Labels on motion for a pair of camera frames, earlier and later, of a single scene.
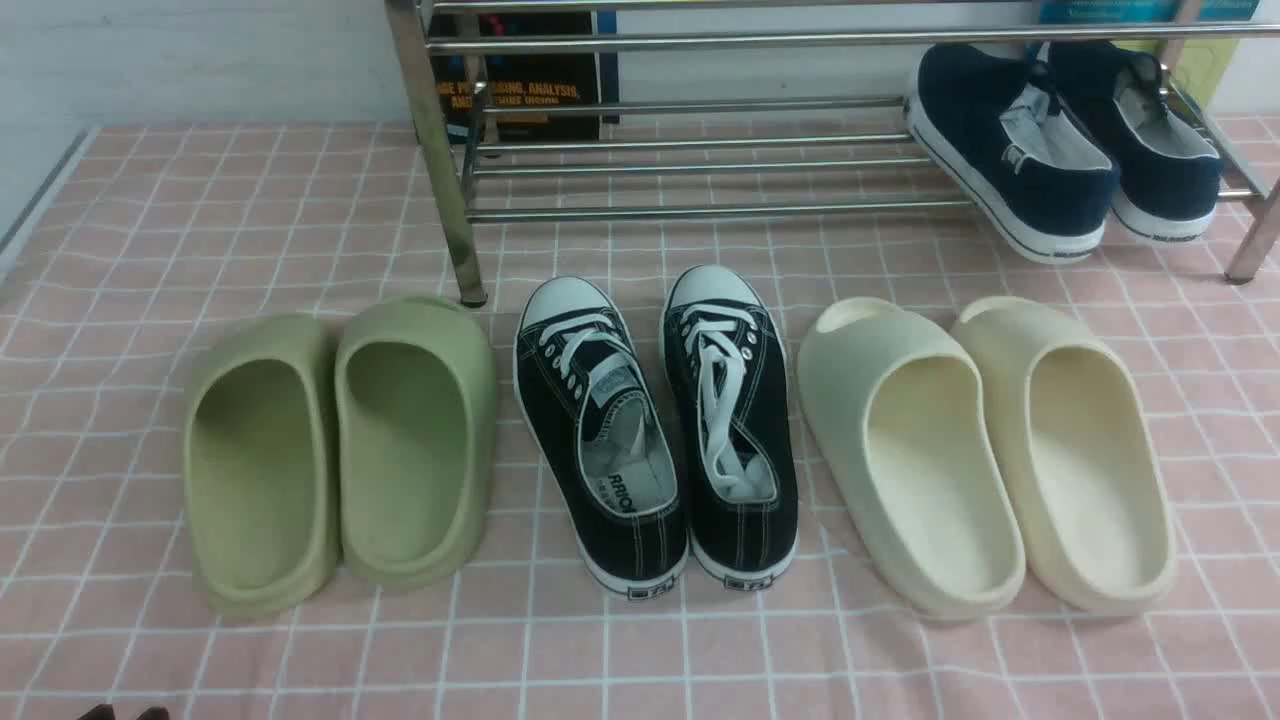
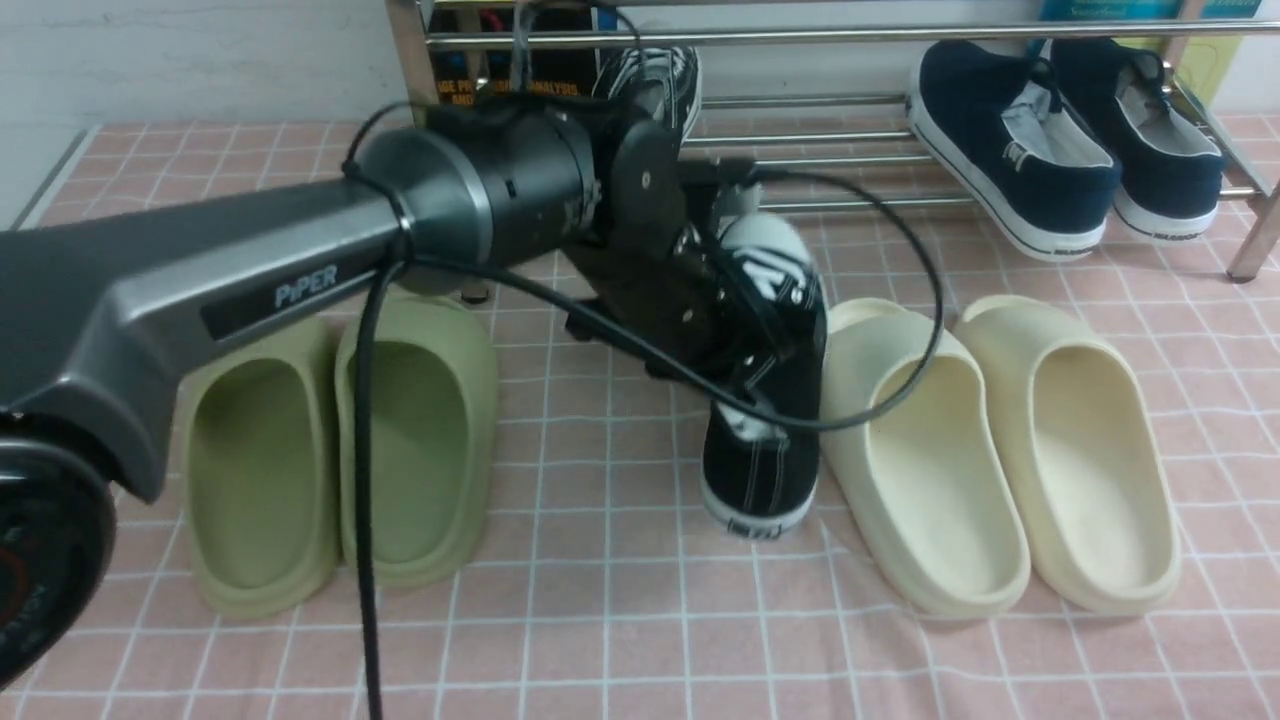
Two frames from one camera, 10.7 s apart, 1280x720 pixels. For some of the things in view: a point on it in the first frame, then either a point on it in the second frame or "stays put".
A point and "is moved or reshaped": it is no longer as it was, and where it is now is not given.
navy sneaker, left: (989, 117) stays put
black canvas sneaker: (608, 431) -> (666, 81)
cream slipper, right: (1082, 453) stays put
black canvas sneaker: (724, 361) is moved or reshaped
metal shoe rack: (670, 110) stays put
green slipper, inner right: (415, 400) stays put
